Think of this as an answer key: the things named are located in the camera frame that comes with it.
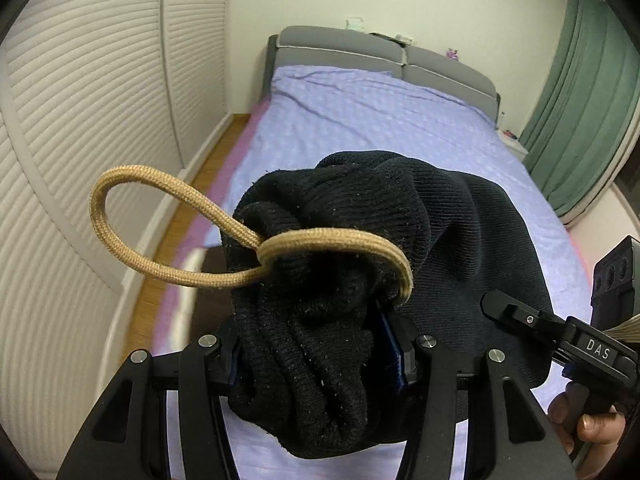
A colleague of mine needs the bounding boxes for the black knit pants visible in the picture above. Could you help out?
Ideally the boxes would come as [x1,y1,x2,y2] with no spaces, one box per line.
[229,152,551,458]

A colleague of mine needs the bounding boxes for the right hand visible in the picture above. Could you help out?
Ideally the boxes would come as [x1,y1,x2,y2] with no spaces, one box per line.
[548,393,626,462]

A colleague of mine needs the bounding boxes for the purple floral bed sheet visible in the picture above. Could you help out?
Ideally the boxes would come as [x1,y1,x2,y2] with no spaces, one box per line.
[152,66,591,479]

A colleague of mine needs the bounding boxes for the white bedside table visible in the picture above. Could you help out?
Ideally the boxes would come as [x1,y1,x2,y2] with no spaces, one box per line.
[497,129,528,162]

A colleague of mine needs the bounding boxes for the grey padded headboard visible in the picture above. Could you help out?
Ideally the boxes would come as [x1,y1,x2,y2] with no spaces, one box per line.
[260,25,501,120]

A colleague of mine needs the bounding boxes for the white louvered wardrobe door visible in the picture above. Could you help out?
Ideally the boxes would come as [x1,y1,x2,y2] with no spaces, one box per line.
[1,0,230,478]

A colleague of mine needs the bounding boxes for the tan drawstring cord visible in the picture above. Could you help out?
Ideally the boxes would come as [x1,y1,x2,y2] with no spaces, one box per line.
[88,162,416,307]

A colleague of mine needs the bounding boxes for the green curtain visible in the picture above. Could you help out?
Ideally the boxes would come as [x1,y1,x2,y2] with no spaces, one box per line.
[520,0,639,224]

